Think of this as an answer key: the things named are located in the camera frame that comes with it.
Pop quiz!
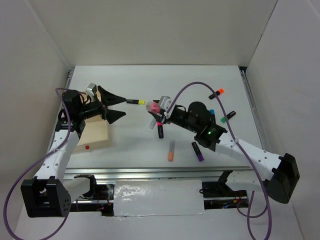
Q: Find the orange cap black highlighter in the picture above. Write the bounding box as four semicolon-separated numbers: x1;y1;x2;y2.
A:
208;88;224;100

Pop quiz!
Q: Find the yellow cap black highlighter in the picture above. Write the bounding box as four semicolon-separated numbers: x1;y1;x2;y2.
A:
126;99;145;105

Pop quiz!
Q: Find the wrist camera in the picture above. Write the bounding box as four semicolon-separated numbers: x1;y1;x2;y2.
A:
158;96;173;112
85;83;97;98

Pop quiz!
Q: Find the wooden sorting tray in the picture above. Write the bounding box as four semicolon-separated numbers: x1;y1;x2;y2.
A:
74;91;112;153

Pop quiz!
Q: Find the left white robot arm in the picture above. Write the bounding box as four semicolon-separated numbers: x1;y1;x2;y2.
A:
20;83;126;218

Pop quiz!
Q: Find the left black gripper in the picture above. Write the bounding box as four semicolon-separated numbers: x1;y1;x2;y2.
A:
78;85;126;124

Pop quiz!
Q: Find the purple cable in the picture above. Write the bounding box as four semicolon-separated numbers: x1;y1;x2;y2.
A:
3;87;83;240
166;81;273;240

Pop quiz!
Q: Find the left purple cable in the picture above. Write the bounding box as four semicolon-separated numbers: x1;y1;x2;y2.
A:
3;87;83;240

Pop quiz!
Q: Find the green cap black highlighter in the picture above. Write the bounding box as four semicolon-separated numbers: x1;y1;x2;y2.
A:
220;110;236;124

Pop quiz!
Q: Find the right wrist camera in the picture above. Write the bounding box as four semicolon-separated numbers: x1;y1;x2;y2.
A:
158;96;173;112

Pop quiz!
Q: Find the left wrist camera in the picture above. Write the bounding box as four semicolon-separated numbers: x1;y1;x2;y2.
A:
85;83;97;98

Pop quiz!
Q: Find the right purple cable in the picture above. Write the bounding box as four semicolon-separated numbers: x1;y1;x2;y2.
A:
166;81;273;240

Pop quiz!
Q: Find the pastel orange highlighter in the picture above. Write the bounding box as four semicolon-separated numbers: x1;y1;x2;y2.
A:
167;139;176;162

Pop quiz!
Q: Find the pastel green highlighter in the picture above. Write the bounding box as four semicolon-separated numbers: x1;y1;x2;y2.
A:
148;118;157;130

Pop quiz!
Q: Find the pink glue bottle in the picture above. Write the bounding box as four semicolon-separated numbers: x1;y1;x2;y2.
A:
146;101;161;114

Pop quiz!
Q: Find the aluminium table rail frame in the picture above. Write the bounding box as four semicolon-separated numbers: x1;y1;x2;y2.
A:
63;65;266;180

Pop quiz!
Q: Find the purple cap black highlighter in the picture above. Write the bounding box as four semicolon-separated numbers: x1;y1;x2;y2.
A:
191;141;205;162

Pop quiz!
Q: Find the pink cap black highlighter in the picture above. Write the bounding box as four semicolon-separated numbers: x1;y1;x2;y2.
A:
157;122;164;139

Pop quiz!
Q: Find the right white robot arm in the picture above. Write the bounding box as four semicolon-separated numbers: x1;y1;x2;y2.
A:
146;96;300;204

